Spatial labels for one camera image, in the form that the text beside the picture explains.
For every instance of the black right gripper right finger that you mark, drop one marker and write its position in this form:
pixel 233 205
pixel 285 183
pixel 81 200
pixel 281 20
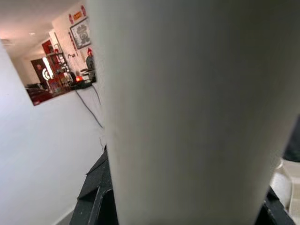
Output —
pixel 274 213

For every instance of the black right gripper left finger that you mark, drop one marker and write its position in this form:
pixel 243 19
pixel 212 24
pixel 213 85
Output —
pixel 96 204

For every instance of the white plastic table leg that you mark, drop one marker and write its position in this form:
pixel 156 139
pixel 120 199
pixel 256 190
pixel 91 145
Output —
pixel 187 105

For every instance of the black device on ledge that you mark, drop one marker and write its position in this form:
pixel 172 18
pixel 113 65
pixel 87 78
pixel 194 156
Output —
pixel 82 85

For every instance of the glowing orange lamp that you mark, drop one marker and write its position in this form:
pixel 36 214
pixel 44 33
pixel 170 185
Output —
pixel 78 78

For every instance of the red and black display shelf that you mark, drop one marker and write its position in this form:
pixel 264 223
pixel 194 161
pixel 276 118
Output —
pixel 55 70

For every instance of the framed wall picture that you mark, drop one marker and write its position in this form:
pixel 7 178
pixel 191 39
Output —
pixel 80 32

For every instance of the red paper wall decoration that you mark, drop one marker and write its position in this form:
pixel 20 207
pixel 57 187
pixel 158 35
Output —
pixel 77 16

